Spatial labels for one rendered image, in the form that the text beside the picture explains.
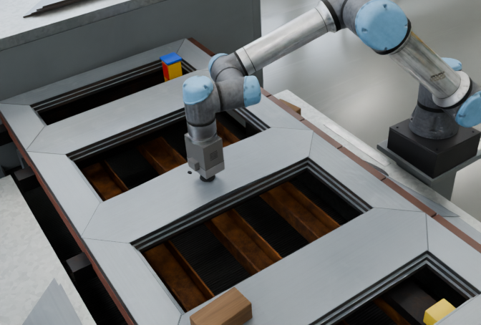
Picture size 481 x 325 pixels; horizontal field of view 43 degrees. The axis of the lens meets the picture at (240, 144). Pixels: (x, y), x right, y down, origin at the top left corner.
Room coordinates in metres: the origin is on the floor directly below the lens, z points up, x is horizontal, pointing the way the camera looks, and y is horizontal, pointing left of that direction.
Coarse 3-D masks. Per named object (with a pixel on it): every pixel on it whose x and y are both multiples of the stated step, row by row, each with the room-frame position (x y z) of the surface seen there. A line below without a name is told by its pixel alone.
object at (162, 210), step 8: (144, 184) 1.27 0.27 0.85; (152, 184) 1.27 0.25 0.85; (136, 192) 1.24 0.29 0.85; (144, 192) 1.24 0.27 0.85; (152, 192) 1.24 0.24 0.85; (160, 192) 1.23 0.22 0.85; (136, 200) 1.21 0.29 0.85; (144, 200) 1.21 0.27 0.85; (152, 200) 1.20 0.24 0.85; (160, 200) 1.20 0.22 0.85; (168, 200) 1.20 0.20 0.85; (144, 208) 1.18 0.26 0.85; (152, 208) 1.17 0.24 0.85; (160, 208) 1.17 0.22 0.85; (168, 208) 1.17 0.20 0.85; (176, 208) 1.16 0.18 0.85; (152, 216) 1.14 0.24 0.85; (160, 216) 1.14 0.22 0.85; (168, 216) 1.14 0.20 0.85; (176, 216) 1.14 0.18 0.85; (160, 224) 1.11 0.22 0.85
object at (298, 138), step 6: (282, 132) 1.47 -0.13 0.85; (288, 132) 1.47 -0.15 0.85; (294, 132) 1.47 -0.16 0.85; (300, 132) 1.46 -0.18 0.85; (288, 138) 1.44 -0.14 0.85; (294, 138) 1.44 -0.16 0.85; (300, 138) 1.44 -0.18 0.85; (306, 138) 1.43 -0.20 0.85; (294, 144) 1.41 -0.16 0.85; (300, 144) 1.41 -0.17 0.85; (306, 144) 1.41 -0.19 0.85; (306, 150) 1.38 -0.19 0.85
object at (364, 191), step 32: (160, 64) 1.97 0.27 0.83; (64, 96) 1.78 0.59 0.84; (160, 128) 1.58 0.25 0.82; (256, 128) 1.54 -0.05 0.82; (320, 160) 1.33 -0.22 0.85; (352, 160) 1.32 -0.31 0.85; (256, 192) 1.24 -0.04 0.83; (352, 192) 1.19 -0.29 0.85; (384, 192) 1.18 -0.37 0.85; (192, 224) 1.13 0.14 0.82; (384, 288) 0.88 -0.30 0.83; (320, 320) 0.80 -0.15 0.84
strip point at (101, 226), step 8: (104, 208) 1.19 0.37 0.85; (96, 216) 1.16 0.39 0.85; (104, 216) 1.16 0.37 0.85; (88, 224) 1.13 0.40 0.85; (96, 224) 1.13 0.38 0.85; (104, 224) 1.13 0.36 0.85; (112, 224) 1.12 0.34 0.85; (88, 232) 1.10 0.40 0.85; (96, 232) 1.10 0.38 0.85; (104, 232) 1.10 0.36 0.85; (112, 232) 1.10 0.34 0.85; (120, 232) 1.09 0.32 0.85; (104, 240) 1.07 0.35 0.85; (112, 240) 1.07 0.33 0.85; (120, 240) 1.07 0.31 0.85
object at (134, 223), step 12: (108, 204) 1.20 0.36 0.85; (120, 204) 1.20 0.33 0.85; (132, 204) 1.20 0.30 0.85; (120, 216) 1.15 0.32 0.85; (132, 216) 1.15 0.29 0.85; (144, 216) 1.15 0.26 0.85; (120, 228) 1.11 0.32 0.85; (132, 228) 1.10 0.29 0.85; (144, 228) 1.10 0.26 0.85; (156, 228) 1.10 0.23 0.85; (132, 240) 1.06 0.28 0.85
